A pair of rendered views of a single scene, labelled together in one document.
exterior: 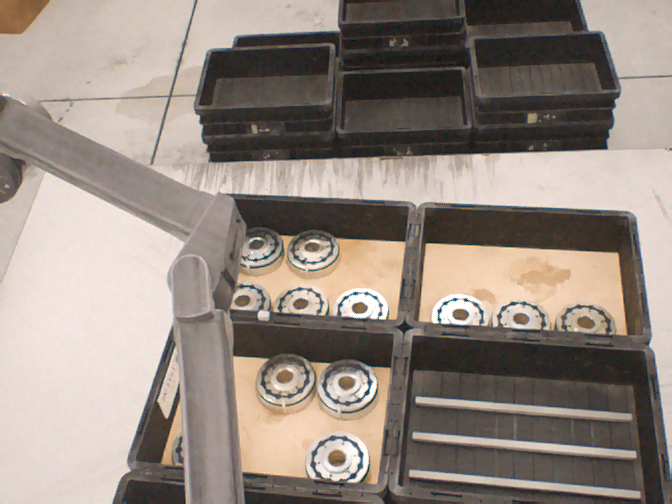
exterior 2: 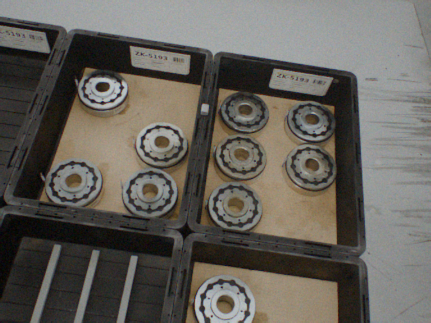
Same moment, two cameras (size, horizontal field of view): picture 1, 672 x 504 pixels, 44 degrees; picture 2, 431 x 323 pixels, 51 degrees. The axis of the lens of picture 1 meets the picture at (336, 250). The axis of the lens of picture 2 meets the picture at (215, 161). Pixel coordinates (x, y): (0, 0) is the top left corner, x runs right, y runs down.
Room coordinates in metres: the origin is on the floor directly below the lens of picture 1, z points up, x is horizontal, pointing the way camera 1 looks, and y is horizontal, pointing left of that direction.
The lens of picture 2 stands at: (0.78, -0.36, 1.62)
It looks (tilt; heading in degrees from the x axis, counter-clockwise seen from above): 60 degrees down; 74
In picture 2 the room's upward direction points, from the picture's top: 11 degrees clockwise
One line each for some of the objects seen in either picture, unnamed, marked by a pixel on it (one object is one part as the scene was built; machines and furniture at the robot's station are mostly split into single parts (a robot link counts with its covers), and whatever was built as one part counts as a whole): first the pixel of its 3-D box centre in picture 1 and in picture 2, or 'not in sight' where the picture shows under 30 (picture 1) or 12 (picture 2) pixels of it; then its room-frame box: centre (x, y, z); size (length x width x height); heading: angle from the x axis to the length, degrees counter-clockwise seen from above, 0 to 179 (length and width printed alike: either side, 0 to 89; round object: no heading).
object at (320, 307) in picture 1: (300, 306); (240, 156); (0.96, 0.08, 0.86); 0.10 x 0.10 x 0.01
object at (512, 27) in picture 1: (518, 62); not in sight; (2.35, -0.70, 0.31); 0.40 x 0.30 x 0.34; 83
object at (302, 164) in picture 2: (312, 247); (312, 165); (1.09, 0.05, 0.86); 0.05 x 0.05 x 0.01
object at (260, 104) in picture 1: (276, 133); not in sight; (2.05, 0.15, 0.37); 0.40 x 0.30 x 0.45; 83
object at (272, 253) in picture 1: (257, 246); (311, 120); (1.12, 0.15, 0.86); 0.10 x 0.10 x 0.01
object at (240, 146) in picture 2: (300, 304); (241, 154); (0.96, 0.08, 0.86); 0.05 x 0.05 x 0.01
